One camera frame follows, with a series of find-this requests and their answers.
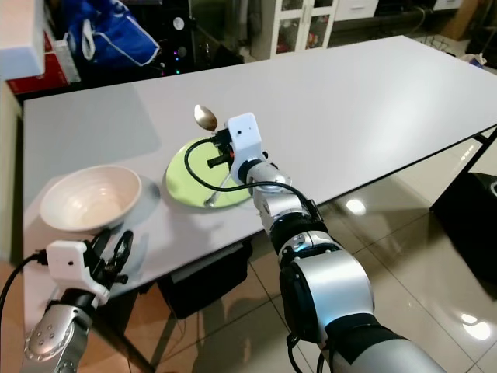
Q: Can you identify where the silver metal spoon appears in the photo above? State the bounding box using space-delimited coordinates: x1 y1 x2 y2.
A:
193 104 224 208

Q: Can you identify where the light green plate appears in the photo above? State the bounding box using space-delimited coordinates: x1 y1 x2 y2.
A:
165 138 254 209

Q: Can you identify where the cream ceramic bowl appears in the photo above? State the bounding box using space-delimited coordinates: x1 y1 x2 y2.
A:
39 165 143 232

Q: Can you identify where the black box under table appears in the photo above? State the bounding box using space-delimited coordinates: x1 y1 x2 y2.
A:
158 241 254 319

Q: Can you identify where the black appliance with lights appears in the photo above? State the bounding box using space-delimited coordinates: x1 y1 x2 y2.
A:
159 0 251 75

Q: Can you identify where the blue bag with white trim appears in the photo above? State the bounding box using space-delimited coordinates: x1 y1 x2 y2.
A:
64 0 162 69

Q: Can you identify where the red box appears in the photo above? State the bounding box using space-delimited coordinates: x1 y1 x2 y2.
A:
44 35 75 94

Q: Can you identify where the white glass door cabinet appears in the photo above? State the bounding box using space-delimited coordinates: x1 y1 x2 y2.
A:
252 0 381 61

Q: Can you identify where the white counter top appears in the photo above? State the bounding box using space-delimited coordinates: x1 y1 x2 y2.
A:
0 0 47 81

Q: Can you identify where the black furniture piece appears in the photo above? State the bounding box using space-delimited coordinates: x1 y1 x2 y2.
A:
431 171 497 281

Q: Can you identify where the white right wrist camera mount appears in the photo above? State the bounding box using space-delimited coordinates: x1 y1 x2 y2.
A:
228 113 264 182

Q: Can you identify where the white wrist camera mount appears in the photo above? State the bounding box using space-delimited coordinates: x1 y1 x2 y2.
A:
228 113 264 182
47 239 109 305

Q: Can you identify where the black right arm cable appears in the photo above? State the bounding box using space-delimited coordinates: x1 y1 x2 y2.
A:
184 136 319 226

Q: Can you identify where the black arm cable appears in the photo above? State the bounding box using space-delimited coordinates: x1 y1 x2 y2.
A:
0 250 52 313
184 136 319 226

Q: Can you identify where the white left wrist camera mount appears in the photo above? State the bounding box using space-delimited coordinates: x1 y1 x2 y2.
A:
47 239 109 305

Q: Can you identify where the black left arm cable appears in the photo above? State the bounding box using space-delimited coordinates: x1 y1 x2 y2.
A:
0 250 52 313

